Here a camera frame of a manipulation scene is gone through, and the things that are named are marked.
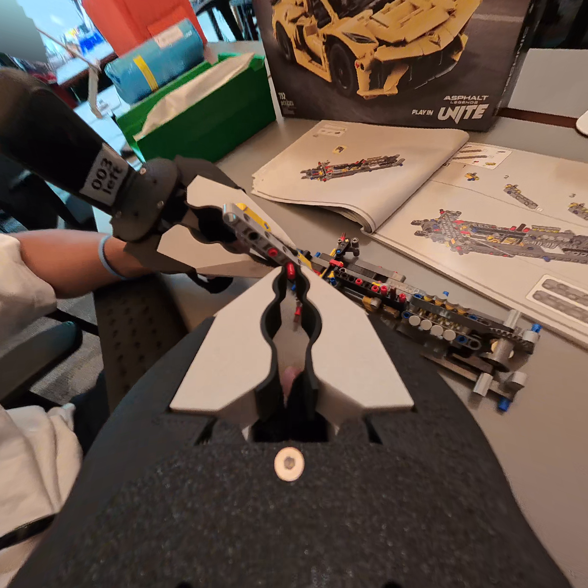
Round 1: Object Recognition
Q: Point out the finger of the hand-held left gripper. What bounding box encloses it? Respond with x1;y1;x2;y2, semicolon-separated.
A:
185;175;296;254
157;224;277;278

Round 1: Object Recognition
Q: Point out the lego chassis model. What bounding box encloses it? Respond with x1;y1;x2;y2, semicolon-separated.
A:
292;234;543;412

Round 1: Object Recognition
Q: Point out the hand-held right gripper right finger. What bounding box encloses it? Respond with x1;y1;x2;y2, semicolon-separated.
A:
296;266;414;428

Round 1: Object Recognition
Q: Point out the blue wrapped roll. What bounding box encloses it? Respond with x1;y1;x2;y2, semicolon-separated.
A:
105;18;205;104

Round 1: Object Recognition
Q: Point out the blue wristband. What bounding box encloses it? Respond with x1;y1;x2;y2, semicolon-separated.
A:
98;234;131;281

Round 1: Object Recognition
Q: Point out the person's left forearm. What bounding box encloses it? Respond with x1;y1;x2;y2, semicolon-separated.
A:
9;230;157;299

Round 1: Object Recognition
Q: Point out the long grey lego beam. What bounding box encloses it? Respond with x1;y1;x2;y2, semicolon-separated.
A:
223;202;307;269

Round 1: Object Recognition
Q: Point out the open instruction booklet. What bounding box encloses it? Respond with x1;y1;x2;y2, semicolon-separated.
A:
252;120;588;347

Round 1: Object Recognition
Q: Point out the black office chair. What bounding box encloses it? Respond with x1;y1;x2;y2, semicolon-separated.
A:
0;310;99;405

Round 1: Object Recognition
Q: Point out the green plastic bin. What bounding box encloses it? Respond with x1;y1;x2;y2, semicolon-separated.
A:
117;53;276;161

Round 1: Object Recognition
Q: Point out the person's white shirt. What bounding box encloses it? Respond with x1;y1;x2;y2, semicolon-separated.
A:
0;234;83;586

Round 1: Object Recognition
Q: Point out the black shoulder strap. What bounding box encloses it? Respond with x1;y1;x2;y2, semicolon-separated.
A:
0;514;56;549

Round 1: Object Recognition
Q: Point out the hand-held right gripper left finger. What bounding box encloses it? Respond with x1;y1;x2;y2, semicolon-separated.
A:
170;266;286;437

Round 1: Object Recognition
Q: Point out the lego set box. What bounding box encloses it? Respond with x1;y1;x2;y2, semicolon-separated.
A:
253;0;536;131

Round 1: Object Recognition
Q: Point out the orange red felt bag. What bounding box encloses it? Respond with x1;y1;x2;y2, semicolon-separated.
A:
82;0;207;56

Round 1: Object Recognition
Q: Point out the white folding stand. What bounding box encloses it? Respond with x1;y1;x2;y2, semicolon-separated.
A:
34;28;106;118

